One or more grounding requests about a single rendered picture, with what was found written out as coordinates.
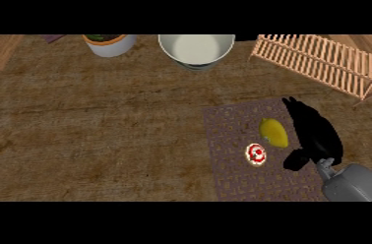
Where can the pale wooden tiered shelf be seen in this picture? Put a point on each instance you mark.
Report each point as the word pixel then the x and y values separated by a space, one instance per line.
pixel 319 62

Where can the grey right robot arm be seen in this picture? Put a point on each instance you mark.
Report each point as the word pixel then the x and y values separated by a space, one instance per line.
pixel 350 183

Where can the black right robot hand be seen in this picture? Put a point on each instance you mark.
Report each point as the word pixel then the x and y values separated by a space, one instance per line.
pixel 314 130

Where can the white plant pot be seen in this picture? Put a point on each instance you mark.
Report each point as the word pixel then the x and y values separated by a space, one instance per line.
pixel 111 44

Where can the red and white cupcake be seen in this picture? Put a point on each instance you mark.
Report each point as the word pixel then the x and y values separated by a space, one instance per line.
pixel 255 154

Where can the purple flat object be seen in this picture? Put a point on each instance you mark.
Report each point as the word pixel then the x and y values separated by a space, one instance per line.
pixel 52 37

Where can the yellow lemon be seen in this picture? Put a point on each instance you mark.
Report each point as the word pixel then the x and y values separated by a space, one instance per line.
pixel 273 132

